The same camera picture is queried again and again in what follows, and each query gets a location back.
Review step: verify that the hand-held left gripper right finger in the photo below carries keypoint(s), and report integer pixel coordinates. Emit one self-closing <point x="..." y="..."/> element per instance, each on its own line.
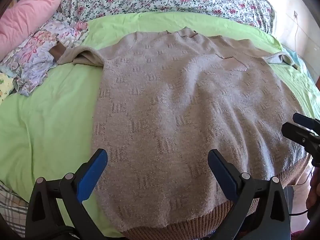
<point x="222" y="177"/>

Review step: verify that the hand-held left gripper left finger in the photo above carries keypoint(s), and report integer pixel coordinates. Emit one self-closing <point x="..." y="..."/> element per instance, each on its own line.
<point x="93" y="175"/>

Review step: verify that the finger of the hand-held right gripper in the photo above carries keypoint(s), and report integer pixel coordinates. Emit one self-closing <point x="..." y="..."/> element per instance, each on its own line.
<point x="306" y="120"/>
<point x="297" y="135"/>

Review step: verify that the beige knitted sweater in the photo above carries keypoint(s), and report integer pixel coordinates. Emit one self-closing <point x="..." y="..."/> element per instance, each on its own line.
<point x="180" y="100"/>

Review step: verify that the person's right hand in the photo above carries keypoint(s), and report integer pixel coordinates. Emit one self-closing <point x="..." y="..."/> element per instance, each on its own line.
<point x="314" y="190"/>

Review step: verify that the light blue cloth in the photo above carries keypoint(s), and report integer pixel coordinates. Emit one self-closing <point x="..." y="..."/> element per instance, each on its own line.
<point x="298" y="60"/>

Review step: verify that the green bed sheet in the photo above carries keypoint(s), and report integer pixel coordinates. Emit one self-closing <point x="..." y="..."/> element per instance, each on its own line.
<point x="50" y="120"/>

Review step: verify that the plaid cloth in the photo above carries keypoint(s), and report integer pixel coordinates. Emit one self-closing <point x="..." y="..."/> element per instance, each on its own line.
<point x="12" y="210"/>

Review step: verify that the yellow floral pillow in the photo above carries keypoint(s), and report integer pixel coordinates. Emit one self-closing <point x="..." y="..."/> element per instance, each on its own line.
<point x="5" y="87"/>

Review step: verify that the pastel floral cloth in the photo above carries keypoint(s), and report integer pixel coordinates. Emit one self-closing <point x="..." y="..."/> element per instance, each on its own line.
<point x="32" y="55"/>

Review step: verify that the white wall socket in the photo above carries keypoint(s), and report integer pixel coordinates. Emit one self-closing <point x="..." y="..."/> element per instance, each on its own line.
<point x="296" y="15"/>

